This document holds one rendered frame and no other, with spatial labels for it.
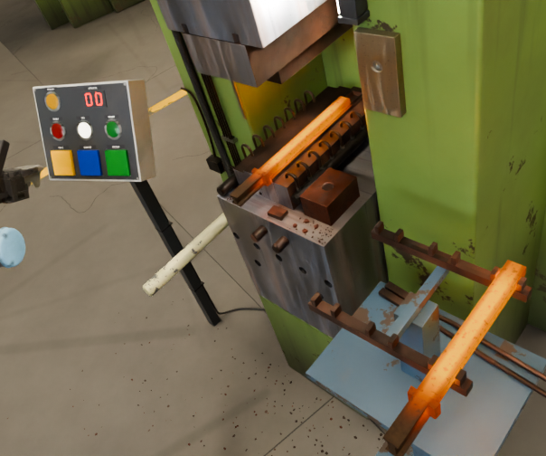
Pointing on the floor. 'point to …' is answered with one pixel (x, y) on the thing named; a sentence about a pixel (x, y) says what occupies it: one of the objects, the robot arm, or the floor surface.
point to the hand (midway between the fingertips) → (38, 166)
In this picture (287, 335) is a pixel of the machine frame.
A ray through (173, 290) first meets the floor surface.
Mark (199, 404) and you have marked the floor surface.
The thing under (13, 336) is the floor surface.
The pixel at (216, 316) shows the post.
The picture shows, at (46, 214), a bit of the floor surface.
